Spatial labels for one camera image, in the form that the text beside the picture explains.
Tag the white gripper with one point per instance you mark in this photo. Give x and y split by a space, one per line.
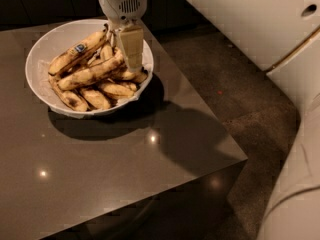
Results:
120 4

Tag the long central spotted banana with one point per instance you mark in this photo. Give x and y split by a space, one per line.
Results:
91 75

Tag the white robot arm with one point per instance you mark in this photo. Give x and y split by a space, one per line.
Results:
271 197

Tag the small upright banana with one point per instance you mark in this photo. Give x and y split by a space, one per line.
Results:
106 52

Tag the right side banana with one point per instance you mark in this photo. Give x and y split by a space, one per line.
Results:
125 74

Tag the top banana with blue sticker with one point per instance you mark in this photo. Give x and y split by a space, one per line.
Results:
78 52

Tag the lower right banana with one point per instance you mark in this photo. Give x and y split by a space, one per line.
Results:
115 90

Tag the bottom middle banana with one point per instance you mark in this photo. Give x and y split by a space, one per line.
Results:
95 98

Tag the bottom left bruised banana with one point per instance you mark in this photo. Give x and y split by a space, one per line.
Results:
69 98

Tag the white bowl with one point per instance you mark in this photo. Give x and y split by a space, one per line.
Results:
55 42

